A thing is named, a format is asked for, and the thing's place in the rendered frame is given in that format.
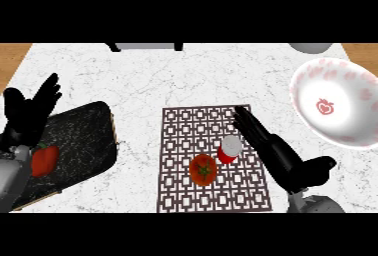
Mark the white bowl with pink print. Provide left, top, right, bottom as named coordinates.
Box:
left=287, top=57, right=378, bottom=150

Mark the red can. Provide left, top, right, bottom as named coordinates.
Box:
left=215, top=134, right=243, bottom=165

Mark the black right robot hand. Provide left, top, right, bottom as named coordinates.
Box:
left=230, top=105, right=339, bottom=196

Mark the black speckled cutting board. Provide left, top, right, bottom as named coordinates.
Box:
left=10, top=100, right=119, bottom=212

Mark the red tomato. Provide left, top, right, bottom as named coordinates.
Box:
left=187, top=153, right=218, bottom=187

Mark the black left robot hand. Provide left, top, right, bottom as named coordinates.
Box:
left=0, top=72, right=63, bottom=155

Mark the grey round object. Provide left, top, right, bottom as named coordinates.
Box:
left=287, top=43, right=334, bottom=55

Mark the brown patterned placemat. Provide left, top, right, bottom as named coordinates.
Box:
left=156, top=104, right=274, bottom=214

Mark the grey appliance with black legs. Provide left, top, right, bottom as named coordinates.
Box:
left=103, top=43, right=184, bottom=53

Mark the red bell pepper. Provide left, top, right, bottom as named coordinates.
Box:
left=30, top=143, right=60, bottom=178

